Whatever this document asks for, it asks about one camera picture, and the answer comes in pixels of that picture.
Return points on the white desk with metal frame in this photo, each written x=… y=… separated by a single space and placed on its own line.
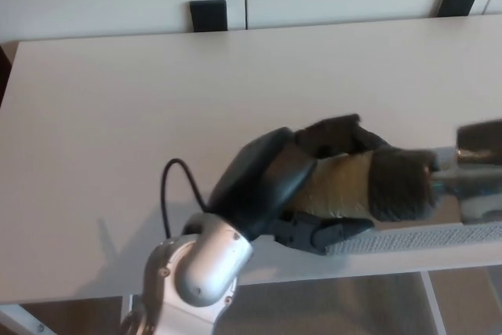
x=117 y=95

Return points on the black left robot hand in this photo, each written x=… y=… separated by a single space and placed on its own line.
x=255 y=178

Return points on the dark brown furniture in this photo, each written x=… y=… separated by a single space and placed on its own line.
x=3 y=76

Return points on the grey perforated plastic basket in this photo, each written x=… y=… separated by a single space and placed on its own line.
x=412 y=239

